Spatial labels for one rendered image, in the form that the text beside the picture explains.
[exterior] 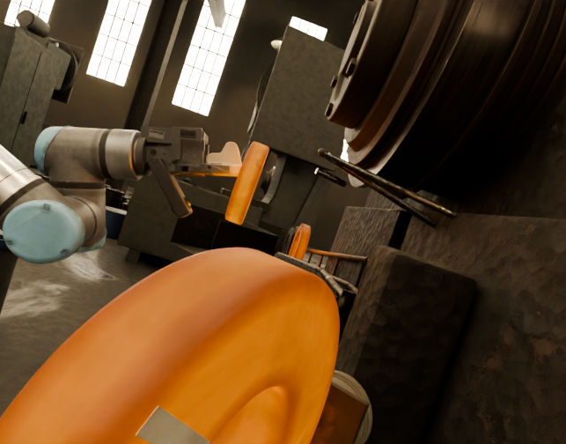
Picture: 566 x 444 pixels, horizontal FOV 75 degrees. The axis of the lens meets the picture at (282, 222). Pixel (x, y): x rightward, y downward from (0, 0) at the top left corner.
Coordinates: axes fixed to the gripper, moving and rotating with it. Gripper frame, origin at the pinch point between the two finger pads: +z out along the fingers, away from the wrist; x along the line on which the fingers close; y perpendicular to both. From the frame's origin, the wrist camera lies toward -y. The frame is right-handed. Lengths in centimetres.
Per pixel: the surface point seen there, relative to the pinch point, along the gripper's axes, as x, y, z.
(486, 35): -27.7, 14.9, 27.1
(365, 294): -29.3, -15.1, 14.5
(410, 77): -21.4, 11.8, 21.1
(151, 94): 630, 186, -209
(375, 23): -19.4, 19.4, 16.6
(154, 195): 226, -3, -82
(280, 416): -54, -15, 4
